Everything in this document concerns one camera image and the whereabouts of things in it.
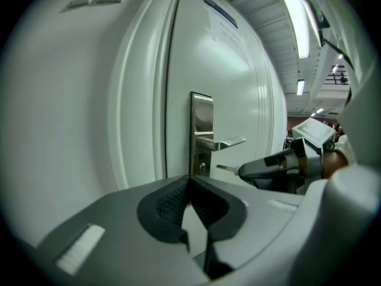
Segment white panelled door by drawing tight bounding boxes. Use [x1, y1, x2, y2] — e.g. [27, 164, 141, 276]
[165, 0, 289, 190]

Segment dark metal lock plate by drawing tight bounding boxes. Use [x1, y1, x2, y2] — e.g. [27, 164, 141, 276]
[189, 91, 215, 179]

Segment paper sign red text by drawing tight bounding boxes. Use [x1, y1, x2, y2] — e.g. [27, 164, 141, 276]
[206, 6, 250, 66]

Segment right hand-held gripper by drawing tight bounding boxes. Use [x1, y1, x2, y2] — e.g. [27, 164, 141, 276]
[239, 117, 336, 194]

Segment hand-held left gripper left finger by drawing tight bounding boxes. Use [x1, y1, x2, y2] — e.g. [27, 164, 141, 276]
[38, 175, 209, 286]

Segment person's right forearm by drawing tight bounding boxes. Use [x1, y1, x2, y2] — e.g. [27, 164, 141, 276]
[323, 134, 358, 181]

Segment white door frame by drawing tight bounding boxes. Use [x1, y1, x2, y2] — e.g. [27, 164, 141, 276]
[107, 0, 183, 191]

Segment silver lever door handle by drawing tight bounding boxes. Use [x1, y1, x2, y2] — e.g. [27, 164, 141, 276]
[195, 135, 248, 153]

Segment person's white jacket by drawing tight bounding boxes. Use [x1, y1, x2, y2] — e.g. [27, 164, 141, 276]
[309, 0, 381, 175]

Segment small metal key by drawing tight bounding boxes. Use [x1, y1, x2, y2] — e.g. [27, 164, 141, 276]
[216, 164, 241, 174]

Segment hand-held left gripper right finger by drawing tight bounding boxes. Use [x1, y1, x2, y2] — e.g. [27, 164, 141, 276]
[190, 175, 304, 281]

